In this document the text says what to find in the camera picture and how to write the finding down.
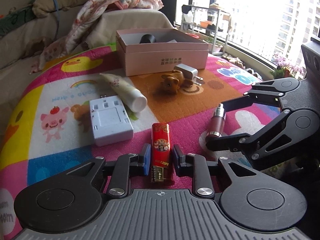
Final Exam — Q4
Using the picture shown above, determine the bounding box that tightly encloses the red lipstick tube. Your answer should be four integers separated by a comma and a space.
205, 103, 226, 142

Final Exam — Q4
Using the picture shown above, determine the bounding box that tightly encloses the red cigarette lighter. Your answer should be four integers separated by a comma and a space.
150, 123, 175, 186

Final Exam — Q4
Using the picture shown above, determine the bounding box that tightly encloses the white battery charger box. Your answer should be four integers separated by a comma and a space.
89, 95, 134, 146

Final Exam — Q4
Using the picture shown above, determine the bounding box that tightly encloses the white usb wall charger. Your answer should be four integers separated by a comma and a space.
174, 63, 203, 86

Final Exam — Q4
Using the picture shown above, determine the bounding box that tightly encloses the brown toy dog figurine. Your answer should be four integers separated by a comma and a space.
161, 70, 194, 94

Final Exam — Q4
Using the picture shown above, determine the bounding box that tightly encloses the cream lotion tube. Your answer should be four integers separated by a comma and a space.
100, 73, 148, 113

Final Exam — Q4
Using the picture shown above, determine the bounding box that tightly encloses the black funnel nozzle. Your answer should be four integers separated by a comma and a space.
139, 34, 157, 44

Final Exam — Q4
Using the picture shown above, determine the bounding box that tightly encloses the potted green plant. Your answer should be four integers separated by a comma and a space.
270, 54, 304, 79

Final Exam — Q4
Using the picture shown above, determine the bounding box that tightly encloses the colourful cartoon play mat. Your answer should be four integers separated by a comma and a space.
1, 47, 260, 239

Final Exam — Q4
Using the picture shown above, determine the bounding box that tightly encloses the metal balcony shelf rack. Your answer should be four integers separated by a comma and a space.
180, 3, 232, 55

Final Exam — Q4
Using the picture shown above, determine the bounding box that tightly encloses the pink cardboard box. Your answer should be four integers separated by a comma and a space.
116, 28, 209, 76

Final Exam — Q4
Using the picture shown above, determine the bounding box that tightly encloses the pink floral blanket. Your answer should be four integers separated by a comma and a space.
30, 0, 164, 74

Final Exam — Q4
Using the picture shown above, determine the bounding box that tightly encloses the beige covered sofa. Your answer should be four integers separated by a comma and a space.
1, 7, 172, 134

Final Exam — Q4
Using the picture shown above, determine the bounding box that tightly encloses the green plush pillow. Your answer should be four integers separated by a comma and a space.
0, 5, 36, 37

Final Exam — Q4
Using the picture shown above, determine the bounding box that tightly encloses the beige pillow with blue strap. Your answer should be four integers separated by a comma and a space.
32, 0, 88, 18

